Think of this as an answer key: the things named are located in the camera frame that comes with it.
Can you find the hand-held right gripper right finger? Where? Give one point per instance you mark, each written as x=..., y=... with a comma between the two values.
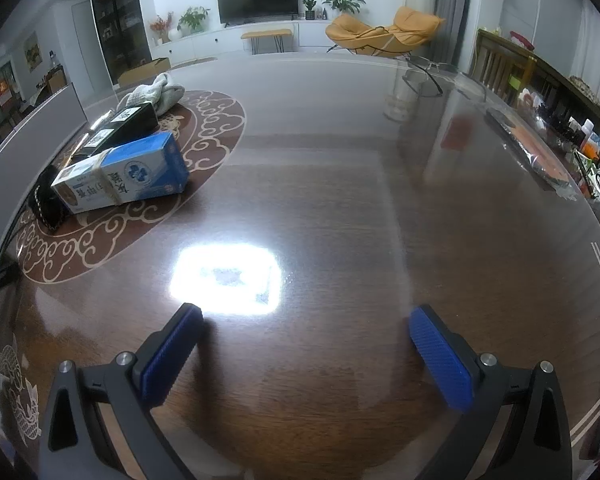
x=440, y=360

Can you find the blue and white carton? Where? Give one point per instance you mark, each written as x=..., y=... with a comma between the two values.
x=130, y=175

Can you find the clear plastic bag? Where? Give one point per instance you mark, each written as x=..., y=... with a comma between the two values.
x=525, y=145

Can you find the white knit glove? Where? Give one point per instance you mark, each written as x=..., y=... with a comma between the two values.
x=157, y=91

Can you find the wooden slatted chair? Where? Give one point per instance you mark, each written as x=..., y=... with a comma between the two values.
x=500, y=65

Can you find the dark wooden sideboard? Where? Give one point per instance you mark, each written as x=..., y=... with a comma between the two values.
x=560, y=85

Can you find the black television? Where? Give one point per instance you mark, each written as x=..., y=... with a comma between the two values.
x=257, y=0

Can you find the thin-rimmed eyeglasses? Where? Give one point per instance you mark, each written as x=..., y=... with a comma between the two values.
x=445, y=67

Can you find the black box white print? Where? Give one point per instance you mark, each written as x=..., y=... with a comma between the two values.
x=122, y=125

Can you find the wooden bench hairpin legs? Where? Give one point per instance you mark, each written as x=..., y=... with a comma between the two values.
x=266, y=35

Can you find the white round vase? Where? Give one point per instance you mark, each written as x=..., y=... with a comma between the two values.
x=175, y=34

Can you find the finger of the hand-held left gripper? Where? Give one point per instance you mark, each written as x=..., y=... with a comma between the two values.
x=0, y=276

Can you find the orange lounge chair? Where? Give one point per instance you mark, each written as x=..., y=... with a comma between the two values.
x=350, y=30

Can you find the framed landscape painting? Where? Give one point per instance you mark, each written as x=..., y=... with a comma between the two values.
x=31, y=51

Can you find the large potted plant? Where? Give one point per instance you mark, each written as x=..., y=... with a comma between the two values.
x=344, y=0

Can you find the dark wooden desktop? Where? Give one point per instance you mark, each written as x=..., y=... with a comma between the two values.
x=330, y=210

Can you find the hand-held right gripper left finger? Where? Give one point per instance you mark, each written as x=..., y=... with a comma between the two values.
x=172, y=357

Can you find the red flower arrangement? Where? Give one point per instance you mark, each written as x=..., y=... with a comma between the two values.
x=160, y=25

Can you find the white media console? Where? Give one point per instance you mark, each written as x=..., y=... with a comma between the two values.
x=215, y=42

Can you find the small potted plant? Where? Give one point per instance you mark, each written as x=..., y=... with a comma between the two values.
x=309, y=7

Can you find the leafy potted plant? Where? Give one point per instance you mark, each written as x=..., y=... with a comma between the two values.
x=195, y=17

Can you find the red wall calendar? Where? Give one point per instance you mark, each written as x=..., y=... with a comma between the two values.
x=2, y=91

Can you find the brown cardboard box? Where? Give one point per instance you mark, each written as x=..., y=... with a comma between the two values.
x=147, y=67

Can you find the cluster of small bottles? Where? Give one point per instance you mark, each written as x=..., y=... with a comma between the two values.
x=575, y=135

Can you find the glass display cabinet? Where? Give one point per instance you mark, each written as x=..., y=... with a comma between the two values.
x=120, y=20

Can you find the grey curtain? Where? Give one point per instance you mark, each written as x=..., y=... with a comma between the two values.
x=455, y=10

